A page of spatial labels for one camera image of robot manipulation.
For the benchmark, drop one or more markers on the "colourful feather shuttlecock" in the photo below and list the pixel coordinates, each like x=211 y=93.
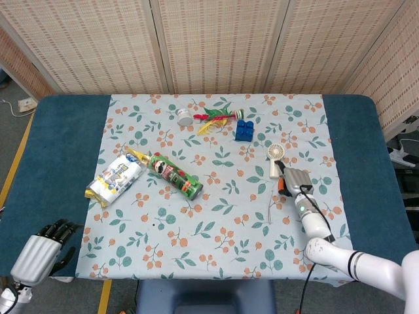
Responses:
x=216 y=119

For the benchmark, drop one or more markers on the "blue toy building block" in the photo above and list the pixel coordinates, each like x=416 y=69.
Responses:
x=245 y=130

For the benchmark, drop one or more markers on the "green Pringles can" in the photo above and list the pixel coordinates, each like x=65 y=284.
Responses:
x=175 y=175

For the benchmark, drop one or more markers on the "beige packet on floor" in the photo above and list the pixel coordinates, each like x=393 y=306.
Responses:
x=27 y=104

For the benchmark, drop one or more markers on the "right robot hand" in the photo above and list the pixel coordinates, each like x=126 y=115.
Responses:
x=296 y=179

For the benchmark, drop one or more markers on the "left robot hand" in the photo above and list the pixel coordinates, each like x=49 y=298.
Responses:
x=39 y=250

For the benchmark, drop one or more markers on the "woven folding screen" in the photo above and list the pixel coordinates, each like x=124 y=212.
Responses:
x=209 y=45

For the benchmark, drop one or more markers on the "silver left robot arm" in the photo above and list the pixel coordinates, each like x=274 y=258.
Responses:
x=13 y=296

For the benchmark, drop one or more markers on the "white power strip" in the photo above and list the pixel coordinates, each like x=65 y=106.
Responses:
x=400 y=156

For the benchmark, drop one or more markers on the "floral tablecloth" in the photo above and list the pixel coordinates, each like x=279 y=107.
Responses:
x=212 y=186

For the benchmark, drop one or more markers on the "silver yellow snack bag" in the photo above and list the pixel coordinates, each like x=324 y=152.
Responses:
x=114 y=178

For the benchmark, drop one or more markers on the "white handheld fan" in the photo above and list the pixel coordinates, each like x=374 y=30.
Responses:
x=276 y=160

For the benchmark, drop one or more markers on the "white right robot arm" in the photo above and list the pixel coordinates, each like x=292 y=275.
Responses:
x=340 y=248

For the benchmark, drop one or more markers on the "small white jar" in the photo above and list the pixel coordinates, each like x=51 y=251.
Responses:
x=185 y=116

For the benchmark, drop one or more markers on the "blue chair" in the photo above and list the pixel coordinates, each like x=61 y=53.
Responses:
x=206 y=296

